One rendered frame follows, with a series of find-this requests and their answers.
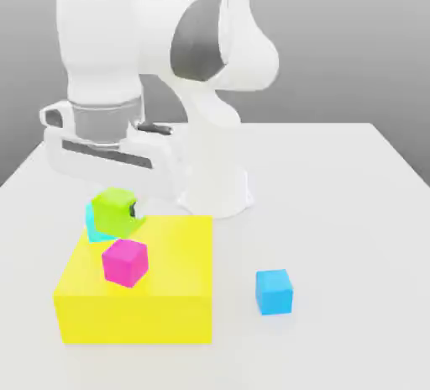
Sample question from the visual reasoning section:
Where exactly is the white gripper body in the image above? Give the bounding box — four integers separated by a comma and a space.
43, 125, 185, 202

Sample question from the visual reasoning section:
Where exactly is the small green cube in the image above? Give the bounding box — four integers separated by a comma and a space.
91, 187, 147, 240

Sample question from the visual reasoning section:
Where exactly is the small cyan cube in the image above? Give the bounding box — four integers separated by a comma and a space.
85, 202, 118, 244

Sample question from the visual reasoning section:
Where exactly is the small blue cube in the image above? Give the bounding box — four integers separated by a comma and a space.
254, 268, 294, 317

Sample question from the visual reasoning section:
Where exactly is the small magenta cube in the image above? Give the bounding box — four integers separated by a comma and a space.
101, 238, 149, 289

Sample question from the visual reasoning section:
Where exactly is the large yellow box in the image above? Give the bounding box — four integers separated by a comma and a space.
52, 214, 215, 345

